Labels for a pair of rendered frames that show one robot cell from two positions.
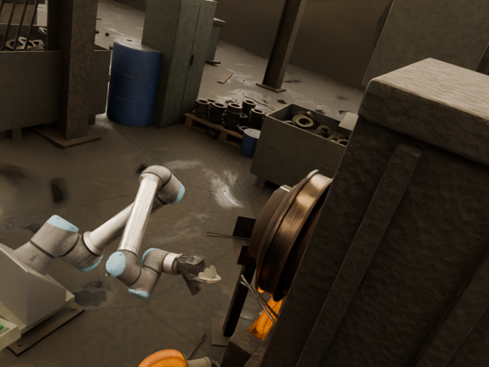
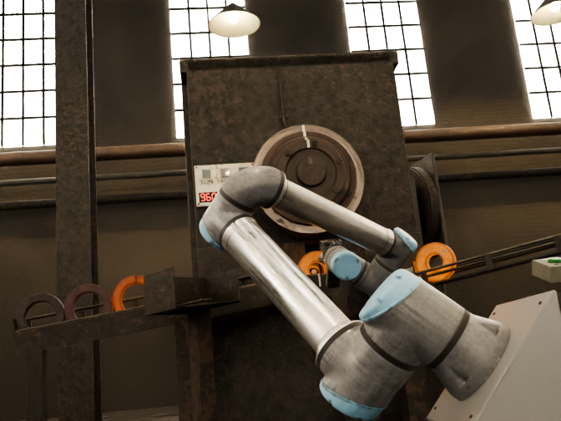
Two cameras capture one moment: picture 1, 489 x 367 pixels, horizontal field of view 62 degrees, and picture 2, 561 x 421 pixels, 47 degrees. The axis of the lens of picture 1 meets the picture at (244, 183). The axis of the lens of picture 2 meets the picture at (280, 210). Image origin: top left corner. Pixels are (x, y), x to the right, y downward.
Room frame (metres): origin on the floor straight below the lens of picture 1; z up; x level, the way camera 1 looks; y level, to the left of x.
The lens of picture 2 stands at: (2.55, 2.00, 0.37)
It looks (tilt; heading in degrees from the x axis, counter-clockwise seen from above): 13 degrees up; 242
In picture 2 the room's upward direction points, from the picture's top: 5 degrees counter-clockwise
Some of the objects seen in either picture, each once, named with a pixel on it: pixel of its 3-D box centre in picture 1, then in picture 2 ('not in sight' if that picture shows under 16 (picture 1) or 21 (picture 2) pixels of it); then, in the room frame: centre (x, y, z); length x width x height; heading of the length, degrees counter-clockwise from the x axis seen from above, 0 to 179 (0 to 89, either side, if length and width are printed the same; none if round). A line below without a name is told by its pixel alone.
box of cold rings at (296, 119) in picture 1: (313, 156); not in sight; (4.02, -0.62, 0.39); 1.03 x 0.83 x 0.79; 72
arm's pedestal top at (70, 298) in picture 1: (28, 298); not in sight; (1.51, 0.93, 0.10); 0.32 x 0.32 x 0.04; 68
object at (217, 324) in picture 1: (241, 284); (196, 377); (1.78, -0.14, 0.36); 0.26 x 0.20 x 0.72; 13
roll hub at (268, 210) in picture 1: (273, 222); (310, 173); (1.25, -0.14, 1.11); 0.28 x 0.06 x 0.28; 158
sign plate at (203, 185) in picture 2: not in sight; (225, 184); (1.49, -0.46, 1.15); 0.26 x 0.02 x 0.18; 158
